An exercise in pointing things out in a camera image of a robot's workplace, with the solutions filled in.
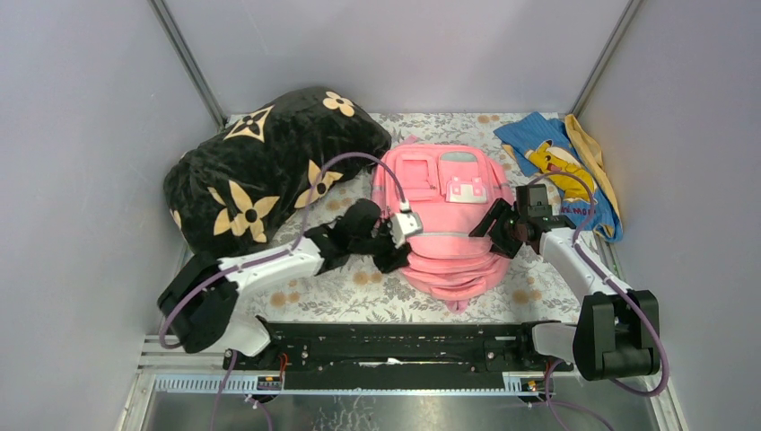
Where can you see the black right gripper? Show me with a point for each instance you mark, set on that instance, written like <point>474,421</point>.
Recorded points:
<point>499,211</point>

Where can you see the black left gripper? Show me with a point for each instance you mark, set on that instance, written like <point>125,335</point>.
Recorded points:
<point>385,241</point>

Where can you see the pink student backpack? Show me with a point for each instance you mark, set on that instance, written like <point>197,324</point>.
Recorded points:
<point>451,187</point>

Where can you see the black pillow with beige flowers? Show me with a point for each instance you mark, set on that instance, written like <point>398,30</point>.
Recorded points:
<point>231,194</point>

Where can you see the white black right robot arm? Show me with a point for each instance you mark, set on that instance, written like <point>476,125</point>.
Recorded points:
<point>600,303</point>

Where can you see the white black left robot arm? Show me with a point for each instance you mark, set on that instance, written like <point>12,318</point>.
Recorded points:
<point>199,304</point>

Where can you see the floral table mat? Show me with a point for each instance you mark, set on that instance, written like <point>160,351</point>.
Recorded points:
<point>357,292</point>

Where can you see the blue Pokemon t-shirt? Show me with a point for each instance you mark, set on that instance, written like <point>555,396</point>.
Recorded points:
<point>544,146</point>

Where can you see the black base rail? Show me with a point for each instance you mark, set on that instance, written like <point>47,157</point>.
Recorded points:
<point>420,357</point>

